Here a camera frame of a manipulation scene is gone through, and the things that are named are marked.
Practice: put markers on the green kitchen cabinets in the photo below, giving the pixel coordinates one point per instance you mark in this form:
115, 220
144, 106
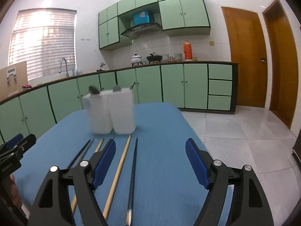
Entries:
203, 86
177, 18

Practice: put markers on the blue box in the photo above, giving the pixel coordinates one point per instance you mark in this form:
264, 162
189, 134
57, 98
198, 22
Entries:
142, 17

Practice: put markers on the black range hood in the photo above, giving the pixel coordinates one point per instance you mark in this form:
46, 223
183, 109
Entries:
141, 30

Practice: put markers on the person's hand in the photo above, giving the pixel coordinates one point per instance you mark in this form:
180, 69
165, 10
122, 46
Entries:
13, 192

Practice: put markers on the blue table cloth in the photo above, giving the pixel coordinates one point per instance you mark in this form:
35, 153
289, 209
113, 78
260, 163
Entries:
167, 191

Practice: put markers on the cardboard box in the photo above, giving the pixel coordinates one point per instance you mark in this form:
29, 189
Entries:
13, 78

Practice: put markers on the orange thermos jug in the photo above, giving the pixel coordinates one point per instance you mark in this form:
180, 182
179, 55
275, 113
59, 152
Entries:
187, 48

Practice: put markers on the white plastic utensil holder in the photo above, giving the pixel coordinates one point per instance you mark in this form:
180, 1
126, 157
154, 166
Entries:
111, 110

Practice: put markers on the black plastic spoon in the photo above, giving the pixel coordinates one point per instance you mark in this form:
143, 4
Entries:
93, 90

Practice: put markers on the window blinds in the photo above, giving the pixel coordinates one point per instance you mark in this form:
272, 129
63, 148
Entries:
45, 39

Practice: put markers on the green upper kitchen cabinets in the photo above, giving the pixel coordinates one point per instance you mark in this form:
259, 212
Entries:
177, 18

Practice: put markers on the light wooden chopstick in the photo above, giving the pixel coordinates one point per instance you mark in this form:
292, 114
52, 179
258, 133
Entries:
93, 162
116, 179

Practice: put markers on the black chopstick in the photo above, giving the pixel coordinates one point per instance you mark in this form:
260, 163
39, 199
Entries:
78, 154

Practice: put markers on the green lower kitchen cabinets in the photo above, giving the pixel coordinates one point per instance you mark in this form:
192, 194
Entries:
203, 86

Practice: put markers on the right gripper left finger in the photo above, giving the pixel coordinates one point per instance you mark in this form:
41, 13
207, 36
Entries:
52, 204

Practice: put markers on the white cooking pot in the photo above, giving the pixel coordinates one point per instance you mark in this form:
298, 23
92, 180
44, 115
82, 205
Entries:
136, 60

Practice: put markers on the dark blue chopstick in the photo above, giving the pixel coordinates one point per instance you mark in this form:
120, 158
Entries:
129, 218

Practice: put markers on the red cloth on counter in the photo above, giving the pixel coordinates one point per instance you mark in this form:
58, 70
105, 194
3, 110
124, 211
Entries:
27, 86

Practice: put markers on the black wok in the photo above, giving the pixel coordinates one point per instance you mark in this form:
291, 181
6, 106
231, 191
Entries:
154, 58

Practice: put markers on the brown wooden door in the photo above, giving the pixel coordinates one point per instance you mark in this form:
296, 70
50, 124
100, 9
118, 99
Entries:
248, 50
284, 63

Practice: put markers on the glass jars on counter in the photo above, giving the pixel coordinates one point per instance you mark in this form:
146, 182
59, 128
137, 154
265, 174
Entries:
177, 57

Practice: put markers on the grey chopstick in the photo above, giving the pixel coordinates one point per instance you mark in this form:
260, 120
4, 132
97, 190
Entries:
82, 155

